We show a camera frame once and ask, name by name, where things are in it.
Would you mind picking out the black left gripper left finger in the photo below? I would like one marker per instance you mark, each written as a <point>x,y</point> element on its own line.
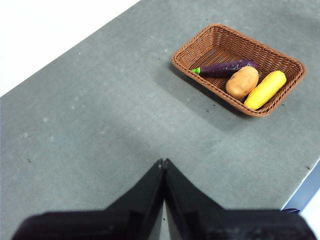
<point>112,222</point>

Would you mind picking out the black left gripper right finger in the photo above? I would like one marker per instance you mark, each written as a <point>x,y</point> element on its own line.
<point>225,225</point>

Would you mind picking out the yellow corn cob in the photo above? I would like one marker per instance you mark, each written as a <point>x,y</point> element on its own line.
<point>266,90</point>

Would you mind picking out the brown potato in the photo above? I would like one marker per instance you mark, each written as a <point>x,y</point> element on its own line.
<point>242,82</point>

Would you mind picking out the purple eggplant with green stem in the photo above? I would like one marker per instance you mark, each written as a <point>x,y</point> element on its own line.
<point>222,70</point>

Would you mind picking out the brown woven wicker basket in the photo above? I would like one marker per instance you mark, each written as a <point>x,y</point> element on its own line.
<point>215,47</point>

